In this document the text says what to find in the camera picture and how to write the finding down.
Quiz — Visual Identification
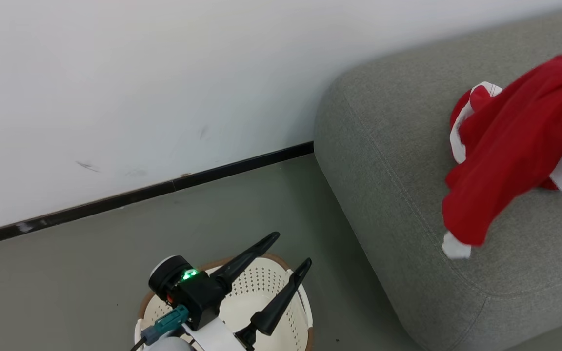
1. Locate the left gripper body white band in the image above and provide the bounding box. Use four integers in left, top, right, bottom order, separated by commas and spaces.
148, 255, 258, 351

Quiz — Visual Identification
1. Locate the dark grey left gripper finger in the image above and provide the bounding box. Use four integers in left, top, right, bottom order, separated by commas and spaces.
235, 258, 313, 350
210, 232, 281, 294

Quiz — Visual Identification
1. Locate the red and white garment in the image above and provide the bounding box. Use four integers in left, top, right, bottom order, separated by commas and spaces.
441, 54, 562, 260

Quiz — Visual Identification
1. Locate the white perforated laundry basket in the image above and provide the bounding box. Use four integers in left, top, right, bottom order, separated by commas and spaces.
134, 253, 315, 351

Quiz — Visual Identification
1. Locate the black baseboard strip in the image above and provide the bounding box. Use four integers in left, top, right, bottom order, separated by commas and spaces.
0, 141, 315, 250

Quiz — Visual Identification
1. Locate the grey fabric sofa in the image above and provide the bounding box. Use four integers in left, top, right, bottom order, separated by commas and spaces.
313, 2, 562, 351

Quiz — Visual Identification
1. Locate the teal left camera cable connector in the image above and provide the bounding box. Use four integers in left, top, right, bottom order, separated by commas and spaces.
131, 305, 190, 351

